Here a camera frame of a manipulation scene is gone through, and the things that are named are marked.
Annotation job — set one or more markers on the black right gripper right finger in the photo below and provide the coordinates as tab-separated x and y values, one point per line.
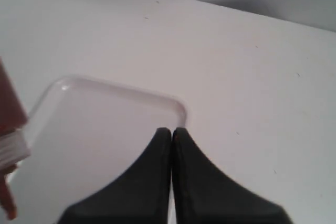
204	194

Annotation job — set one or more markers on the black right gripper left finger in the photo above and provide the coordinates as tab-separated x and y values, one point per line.
140	195

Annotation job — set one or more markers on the red sauce squeeze bottle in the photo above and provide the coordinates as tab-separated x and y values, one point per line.
13	145

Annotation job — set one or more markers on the white rectangular plastic tray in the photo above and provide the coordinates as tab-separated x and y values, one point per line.
82	134

